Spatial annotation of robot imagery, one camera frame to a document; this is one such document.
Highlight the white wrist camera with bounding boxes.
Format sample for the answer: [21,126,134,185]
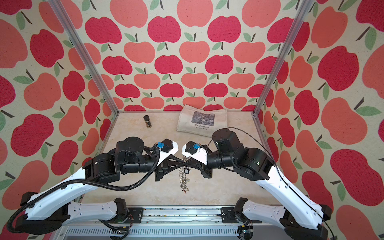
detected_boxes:
[182,141,208,165]
[156,139,179,165]

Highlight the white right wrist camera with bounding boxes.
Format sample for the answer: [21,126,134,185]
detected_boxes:
[182,141,208,165]

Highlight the metal disc with key rings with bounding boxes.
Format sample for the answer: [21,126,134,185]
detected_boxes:
[179,166,190,194]

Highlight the aluminium frame post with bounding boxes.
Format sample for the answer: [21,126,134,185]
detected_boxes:
[48,0,119,117]
[253,0,315,118]

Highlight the cream Monet canvas bag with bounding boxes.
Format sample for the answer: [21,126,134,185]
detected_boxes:
[177,105,228,137]

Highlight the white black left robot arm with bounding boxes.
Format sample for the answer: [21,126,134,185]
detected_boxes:
[7,137,179,235]

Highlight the front aluminium rail base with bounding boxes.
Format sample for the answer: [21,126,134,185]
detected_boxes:
[50,202,289,240]

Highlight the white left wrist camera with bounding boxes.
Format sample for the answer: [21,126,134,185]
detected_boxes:
[156,139,179,165]

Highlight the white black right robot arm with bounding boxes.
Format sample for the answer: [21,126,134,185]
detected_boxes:
[182,128,332,240]

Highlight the right rear aluminium frame post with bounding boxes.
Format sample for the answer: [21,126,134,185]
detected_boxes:
[253,0,315,118]

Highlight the black corrugated cable hose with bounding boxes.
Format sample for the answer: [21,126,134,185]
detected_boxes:
[5,148,161,234]

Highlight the left rear aluminium frame post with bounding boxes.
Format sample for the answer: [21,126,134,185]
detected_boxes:
[48,0,119,117]

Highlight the small dark spice jar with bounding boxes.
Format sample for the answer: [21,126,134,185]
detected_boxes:
[143,115,152,128]

